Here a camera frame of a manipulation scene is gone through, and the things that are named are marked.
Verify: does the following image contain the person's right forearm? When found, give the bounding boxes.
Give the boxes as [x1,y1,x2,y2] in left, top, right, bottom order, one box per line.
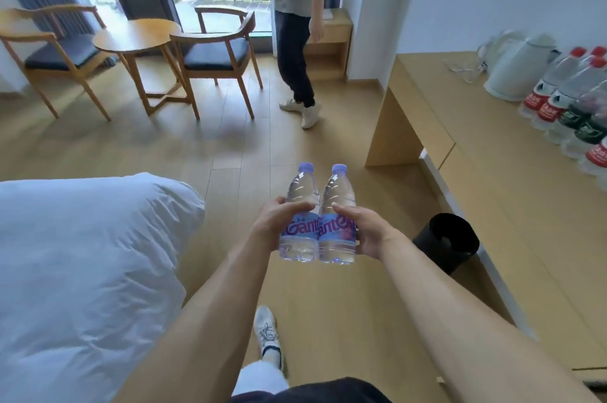
[379,234,601,403]

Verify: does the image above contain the light denim shorts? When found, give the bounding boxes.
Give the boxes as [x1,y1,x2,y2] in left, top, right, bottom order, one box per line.
[232,359,290,397]

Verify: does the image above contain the white sneaker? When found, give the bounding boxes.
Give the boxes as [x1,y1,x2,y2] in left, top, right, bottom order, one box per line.
[252,305,285,370]

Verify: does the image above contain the black trash bin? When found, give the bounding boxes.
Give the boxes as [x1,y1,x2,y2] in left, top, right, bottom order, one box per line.
[412,213,481,275]

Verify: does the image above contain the person's right hand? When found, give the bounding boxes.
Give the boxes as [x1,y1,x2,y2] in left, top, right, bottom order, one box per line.
[331,202,404,260]

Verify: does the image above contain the white electric kettle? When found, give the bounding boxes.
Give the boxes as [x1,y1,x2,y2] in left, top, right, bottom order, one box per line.
[483,35,560,102]

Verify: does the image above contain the purple cap water bottle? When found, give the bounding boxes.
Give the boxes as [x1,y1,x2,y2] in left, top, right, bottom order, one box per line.
[317,163,357,265]
[278,162,321,263]

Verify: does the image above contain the person's left hand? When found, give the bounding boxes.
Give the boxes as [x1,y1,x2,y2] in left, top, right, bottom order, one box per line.
[251,197,316,252]

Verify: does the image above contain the low wooden cabinet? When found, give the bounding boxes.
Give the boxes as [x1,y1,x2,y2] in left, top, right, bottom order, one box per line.
[303,8,354,82]

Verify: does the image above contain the person's left forearm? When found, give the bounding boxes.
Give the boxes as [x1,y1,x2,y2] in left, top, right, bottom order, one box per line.
[111,236,274,403]

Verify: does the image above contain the white bed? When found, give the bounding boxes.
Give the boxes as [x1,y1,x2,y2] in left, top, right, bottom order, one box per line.
[0,172,205,403]

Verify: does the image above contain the wooden armchair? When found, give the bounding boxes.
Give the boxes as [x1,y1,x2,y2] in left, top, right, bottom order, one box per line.
[0,4,113,122]
[169,6,264,120]

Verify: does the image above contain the round wooden side table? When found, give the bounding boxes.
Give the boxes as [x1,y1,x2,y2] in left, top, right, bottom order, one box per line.
[92,18,200,120]

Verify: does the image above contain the black t-shirt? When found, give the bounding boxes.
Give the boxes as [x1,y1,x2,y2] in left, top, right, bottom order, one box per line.
[230,377,392,403]

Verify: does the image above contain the green label water bottle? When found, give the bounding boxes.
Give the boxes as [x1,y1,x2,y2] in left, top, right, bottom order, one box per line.
[561,111,607,159]
[545,84,607,145]

